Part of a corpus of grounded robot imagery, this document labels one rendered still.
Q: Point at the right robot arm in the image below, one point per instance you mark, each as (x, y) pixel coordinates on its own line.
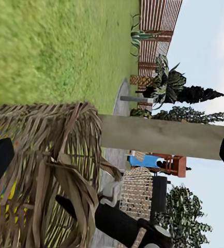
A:
(120, 226)

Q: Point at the wicker basket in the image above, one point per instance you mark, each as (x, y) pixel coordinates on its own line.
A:
(41, 134)

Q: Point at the bush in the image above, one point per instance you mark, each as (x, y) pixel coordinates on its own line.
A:
(160, 217)
(141, 113)
(138, 35)
(165, 83)

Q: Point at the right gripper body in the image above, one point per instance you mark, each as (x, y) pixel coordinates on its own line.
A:
(109, 219)

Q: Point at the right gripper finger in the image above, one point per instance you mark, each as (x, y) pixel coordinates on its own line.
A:
(66, 203)

